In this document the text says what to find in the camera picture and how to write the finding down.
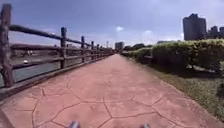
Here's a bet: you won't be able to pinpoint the distant building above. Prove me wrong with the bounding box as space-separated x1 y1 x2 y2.
114 41 125 51

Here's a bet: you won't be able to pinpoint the red stone-pattern path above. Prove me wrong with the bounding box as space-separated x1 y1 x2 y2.
0 53 224 128

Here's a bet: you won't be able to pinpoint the distant trees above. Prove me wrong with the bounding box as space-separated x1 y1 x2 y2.
123 42 154 52

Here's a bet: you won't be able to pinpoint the robot's own part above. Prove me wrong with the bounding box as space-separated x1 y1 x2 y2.
68 121 81 128

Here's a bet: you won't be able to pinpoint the trimmed green hedge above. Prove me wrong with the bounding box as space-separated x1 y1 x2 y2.
120 38 224 73

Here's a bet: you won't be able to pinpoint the grey water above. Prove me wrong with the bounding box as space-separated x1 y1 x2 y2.
0 54 84 87

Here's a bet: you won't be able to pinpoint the tall dark building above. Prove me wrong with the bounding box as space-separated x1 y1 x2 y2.
182 13 208 42

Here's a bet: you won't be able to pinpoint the grass strip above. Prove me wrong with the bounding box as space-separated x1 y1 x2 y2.
128 56 224 123

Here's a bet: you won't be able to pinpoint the wooden log fence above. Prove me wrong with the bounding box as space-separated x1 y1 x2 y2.
0 3 116 100

